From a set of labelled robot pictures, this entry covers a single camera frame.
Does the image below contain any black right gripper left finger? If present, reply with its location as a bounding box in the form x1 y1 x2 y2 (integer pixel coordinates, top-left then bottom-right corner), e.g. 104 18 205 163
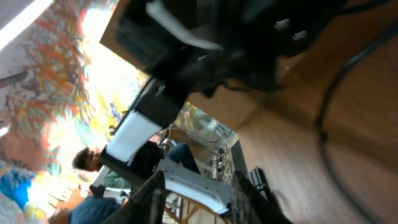
101 171 165 224

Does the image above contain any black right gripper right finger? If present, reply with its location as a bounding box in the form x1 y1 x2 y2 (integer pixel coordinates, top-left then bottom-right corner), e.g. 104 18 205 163
230 170 292 224

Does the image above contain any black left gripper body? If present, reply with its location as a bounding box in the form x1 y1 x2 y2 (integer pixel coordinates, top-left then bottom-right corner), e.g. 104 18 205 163
149 0 343 97

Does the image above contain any black cable bundle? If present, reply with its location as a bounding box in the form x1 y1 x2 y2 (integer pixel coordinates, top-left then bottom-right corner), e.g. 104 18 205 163
315 21 398 224

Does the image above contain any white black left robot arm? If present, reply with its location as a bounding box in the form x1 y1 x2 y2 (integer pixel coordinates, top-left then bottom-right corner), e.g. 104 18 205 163
91 1 342 223

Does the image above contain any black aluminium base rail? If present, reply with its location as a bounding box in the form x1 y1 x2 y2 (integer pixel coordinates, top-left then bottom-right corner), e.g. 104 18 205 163
246 166 271 200

